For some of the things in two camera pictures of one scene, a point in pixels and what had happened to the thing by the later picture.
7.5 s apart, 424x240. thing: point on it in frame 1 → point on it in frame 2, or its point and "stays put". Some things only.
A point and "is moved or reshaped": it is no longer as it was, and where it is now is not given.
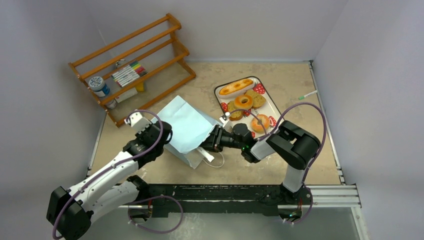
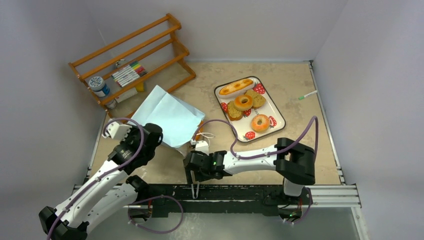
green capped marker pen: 302,97 stays put
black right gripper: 216,140 → 191,166
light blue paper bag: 191,127 is moved or reshaped
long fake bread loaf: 236,89 stays put
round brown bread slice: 258,100 stays put
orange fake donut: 239,105 stays put
